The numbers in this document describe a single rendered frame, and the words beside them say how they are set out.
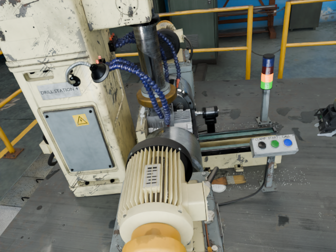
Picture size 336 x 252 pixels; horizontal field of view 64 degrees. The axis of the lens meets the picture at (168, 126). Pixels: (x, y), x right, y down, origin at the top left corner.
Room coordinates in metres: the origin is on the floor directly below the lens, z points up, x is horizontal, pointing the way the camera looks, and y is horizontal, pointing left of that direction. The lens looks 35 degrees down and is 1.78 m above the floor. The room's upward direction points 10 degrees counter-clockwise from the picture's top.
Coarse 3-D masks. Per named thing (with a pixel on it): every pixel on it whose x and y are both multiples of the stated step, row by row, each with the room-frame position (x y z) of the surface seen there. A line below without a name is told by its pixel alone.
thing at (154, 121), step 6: (150, 108) 1.10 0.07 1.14; (162, 108) 1.11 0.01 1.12; (150, 114) 1.03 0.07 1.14; (156, 114) 1.05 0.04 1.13; (150, 120) 1.02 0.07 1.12; (156, 120) 1.01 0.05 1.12; (162, 120) 1.01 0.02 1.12; (150, 126) 1.01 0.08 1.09; (156, 126) 1.01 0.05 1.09; (162, 126) 1.01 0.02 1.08
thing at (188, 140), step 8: (160, 128) 0.89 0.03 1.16; (168, 128) 0.87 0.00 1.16; (176, 128) 0.87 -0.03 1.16; (152, 136) 0.86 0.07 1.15; (160, 136) 0.83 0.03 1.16; (168, 136) 0.82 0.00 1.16; (176, 136) 0.82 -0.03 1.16; (184, 136) 0.83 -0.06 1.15; (192, 136) 0.85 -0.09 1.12; (184, 144) 0.78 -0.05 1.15; (192, 144) 0.80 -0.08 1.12; (192, 152) 0.75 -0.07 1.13; (200, 152) 0.81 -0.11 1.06; (192, 160) 0.72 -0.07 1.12; (200, 160) 0.75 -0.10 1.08; (200, 168) 0.71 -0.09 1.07
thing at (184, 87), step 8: (168, 80) 1.31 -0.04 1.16; (184, 80) 1.36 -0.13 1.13; (176, 88) 1.22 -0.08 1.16; (184, 88) 1.25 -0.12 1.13; (176, 96) 1.21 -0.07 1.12; (184, 96) 1.21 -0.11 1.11; (192, 96) 1.29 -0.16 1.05; (176, 104) 1.21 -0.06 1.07; (184, 104) 1.21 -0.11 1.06; (192, 104) 1.21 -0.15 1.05
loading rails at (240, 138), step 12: (216, 132) 1.10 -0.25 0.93; (228, 132) 1.09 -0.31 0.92; (240, 132) 1.08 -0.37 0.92; (252, 132) 1.06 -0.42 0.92; (264, 132) 1.05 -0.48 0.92; (204, 144) 1.07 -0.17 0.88; (216, 144) 1.06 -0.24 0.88; (228, 144) 1.06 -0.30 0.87; (240, 144) 0.99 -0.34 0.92; (204, 156) 0.97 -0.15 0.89; (216, 156) 0.97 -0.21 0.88; (228, 156) 0.96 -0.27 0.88; (240, 156) 0.95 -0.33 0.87; (276, 156) 0.94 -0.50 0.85; (204, 168) 0.96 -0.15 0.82; (240, 168) 0.92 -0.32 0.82
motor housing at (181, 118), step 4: (176, 112) 1.07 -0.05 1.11; (180, 112) 1.07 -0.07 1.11; (184, 112) 1.06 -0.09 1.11; (188, 112) 1.06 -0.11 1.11; (176, 116) 1.04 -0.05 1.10; (180, 116) 1.03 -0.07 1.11; (184, 116) 1.03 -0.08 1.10; (188, 116) 1.03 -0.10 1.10; (176, 120) 1.02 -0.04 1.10; (180, 120) 1.01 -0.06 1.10; (184, 120) 1.01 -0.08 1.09; (188, 120) 1.01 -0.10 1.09; (176, 124) 1.01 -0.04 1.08; (180, 124) 1.01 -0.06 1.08; (184, 124) 1.00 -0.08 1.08; (184, 128) 0.99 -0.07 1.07
